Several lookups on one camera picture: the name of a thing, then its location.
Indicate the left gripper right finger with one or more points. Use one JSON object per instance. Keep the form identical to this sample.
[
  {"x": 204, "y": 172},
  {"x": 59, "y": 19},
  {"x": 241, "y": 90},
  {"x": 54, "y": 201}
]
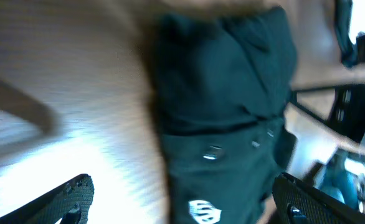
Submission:
[{"x": 298, "y": 202}]

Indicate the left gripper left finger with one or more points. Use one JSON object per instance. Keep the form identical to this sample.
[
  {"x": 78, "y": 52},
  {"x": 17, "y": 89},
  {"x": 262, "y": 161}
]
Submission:
[{"x": 67, "y": 203}]

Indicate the black t-shirt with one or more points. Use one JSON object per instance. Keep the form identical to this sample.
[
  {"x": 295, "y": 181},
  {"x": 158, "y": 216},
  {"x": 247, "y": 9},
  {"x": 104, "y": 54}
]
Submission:
[{"x": 222, "y": 89}]

